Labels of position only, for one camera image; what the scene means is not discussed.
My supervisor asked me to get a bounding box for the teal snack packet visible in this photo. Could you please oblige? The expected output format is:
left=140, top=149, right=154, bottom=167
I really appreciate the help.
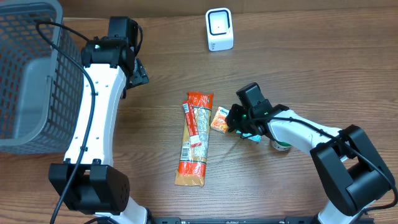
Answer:
left=236, top=130, right=261, bottom=144

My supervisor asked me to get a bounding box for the small orange box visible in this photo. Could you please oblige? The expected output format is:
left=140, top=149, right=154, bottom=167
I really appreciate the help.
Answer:
left=210, top=106, right=229, bottom=133

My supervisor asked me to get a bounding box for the green lid white jar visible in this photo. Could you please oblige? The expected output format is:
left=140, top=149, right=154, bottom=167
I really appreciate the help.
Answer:
left=270, top=140, right=292, bottom=151

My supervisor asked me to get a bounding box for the long orange noodle package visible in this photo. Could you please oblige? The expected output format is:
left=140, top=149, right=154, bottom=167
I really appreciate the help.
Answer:
left=175, top=91, right=214, bottom=187

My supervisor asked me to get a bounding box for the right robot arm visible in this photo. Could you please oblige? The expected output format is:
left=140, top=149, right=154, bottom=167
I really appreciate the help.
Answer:
left=226, top=82, right=397, bottom=223

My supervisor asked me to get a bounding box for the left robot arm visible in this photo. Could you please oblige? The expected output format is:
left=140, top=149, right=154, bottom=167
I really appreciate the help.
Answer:
left=49, top=16, right=151, bottom=224

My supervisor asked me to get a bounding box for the white barcode scanner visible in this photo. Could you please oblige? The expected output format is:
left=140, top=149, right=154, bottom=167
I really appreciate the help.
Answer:
left=205, top=7, right=234, bottom=52

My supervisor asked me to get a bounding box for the grey plastic mesh basket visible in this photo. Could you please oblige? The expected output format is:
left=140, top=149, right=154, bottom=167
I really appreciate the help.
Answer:
left=1, top=0, right=84, bottom=154

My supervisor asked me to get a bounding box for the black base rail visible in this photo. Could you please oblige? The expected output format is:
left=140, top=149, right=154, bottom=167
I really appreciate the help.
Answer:
left=149, top=217, right=315, bottom=224

